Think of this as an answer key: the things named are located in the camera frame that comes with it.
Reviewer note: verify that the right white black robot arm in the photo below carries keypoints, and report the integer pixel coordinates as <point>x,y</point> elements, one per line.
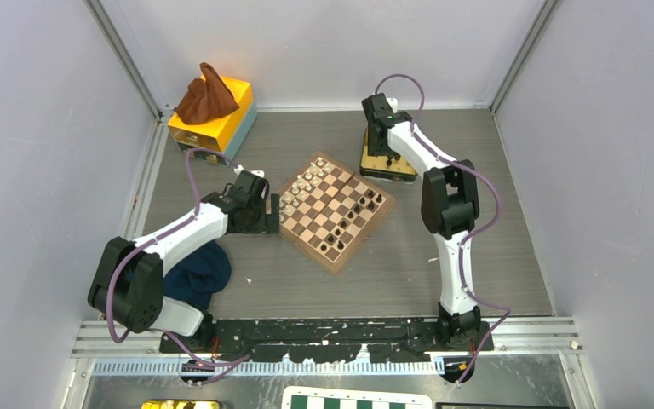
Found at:
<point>449,209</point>

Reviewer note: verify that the gold metal tray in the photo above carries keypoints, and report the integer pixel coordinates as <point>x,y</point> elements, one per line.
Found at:
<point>383,168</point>

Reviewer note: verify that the brown cloth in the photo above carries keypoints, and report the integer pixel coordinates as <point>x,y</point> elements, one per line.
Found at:
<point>207,98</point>

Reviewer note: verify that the wooden chess board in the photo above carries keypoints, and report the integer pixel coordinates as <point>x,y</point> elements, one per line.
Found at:
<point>351,186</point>

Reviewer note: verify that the green white chess mat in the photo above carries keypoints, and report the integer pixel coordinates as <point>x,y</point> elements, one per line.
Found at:
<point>321,398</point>

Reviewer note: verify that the black mounting base plate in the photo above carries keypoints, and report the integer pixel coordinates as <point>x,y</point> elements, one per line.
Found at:
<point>326,341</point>

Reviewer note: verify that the black chess piece cluster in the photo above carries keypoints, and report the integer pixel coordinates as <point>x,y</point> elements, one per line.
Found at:
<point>345,223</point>

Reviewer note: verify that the white chess piece row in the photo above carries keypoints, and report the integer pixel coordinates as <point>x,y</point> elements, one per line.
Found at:
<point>302,199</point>

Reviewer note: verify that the dark blue cloth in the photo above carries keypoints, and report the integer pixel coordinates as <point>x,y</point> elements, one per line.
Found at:
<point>197,277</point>

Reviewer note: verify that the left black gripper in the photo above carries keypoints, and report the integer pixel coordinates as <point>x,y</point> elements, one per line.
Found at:
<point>268,223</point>

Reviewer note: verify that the gold tin at bottom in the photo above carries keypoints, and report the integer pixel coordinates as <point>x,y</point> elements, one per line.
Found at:
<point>182,404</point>

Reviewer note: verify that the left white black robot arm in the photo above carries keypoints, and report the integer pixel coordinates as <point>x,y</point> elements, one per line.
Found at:
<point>128,286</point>

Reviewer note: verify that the yellow storage box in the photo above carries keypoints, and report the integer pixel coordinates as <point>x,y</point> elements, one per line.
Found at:
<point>223,135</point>

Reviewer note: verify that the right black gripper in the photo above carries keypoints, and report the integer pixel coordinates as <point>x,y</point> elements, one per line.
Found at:
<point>375,150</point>

